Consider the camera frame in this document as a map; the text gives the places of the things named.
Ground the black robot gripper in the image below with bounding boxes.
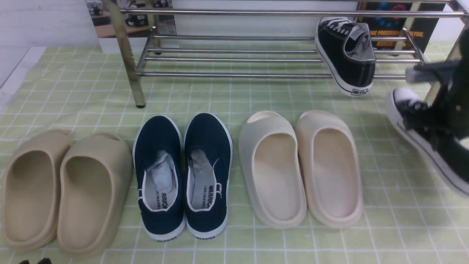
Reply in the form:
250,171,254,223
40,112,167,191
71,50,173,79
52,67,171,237
405,29,469,140

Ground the black canvas sneaker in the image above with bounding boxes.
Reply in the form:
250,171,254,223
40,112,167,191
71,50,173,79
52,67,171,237
386,88,468,197
314,17,376,97

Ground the metal shoe rack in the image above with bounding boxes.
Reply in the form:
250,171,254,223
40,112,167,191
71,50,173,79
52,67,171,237
104,0,468,109

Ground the tan left foam slide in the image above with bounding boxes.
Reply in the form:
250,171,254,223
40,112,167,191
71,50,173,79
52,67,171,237
1,129,73,252

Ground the tan foam slide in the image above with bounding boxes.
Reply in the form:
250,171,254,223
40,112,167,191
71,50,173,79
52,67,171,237
57,132,133,256
1,129,73,252

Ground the tan right foam slide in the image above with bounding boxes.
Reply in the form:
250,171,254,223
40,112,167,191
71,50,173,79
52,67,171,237
57,132,133,256

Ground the green checkered tablecloth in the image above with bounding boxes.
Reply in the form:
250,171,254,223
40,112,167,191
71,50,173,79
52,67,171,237
0,47,468,264

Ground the black poster with orange text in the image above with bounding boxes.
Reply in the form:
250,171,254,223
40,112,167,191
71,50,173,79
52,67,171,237
355,2,445,52

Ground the cream right foam slide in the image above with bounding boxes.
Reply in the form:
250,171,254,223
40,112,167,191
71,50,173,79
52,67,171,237
294,110,364,228

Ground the cream foam slide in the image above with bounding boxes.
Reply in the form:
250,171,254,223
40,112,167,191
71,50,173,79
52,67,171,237
294,110,364,228
238,111,307,229

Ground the navy left canvas shoe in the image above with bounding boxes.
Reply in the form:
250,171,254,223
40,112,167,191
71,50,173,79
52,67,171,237
132,115,186,242

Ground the navy canvas shoe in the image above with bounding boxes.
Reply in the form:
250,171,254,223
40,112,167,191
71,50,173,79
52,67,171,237
183,113,233,239
132,115,186,242

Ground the cream left foam slide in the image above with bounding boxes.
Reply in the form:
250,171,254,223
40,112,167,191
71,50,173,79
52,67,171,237
238,111,307,229

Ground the navy right canvas shoe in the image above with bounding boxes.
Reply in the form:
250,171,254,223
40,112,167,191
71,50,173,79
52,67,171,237
183,113,233,239

